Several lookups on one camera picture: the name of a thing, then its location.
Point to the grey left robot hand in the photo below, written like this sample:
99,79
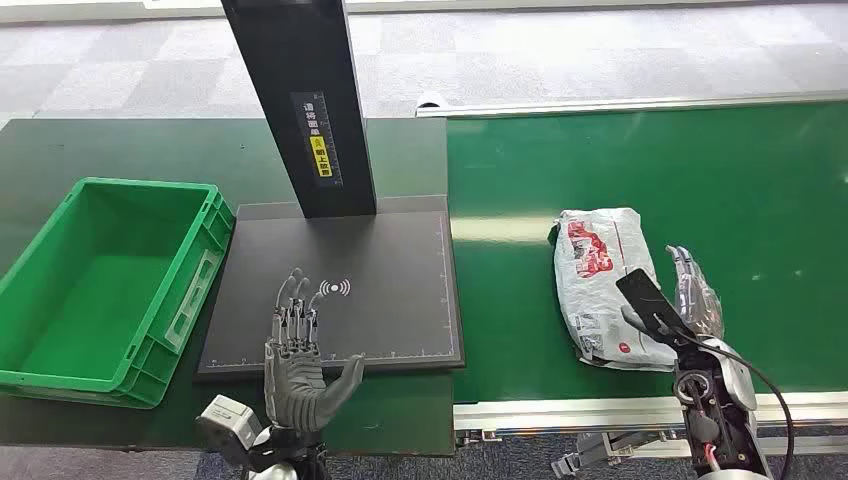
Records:
298,384

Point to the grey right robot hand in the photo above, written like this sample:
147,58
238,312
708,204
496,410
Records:
696,291

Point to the grey plastic mailer package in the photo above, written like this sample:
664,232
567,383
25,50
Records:
593,278

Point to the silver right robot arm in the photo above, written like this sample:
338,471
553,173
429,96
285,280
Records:
719,411

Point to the green conveyor belt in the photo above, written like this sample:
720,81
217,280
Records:
696,172

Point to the black inbound scanner machine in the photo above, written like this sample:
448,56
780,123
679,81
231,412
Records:
371,285

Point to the white conveyor roller end cap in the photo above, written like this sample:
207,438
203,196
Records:
430,100

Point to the green plastic crate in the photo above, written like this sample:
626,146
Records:
99,298

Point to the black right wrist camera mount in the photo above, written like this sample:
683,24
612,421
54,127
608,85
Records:
649,298

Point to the wide aluminium conveyor rail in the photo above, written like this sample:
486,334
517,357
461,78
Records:
563,414

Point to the large grey metal conveyor bracket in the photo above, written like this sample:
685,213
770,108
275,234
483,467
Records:
609,454

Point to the small metal conveyor bracket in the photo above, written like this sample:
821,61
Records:
480,436

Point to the long thin aluminium conveyor rail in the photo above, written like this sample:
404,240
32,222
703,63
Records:
596,105

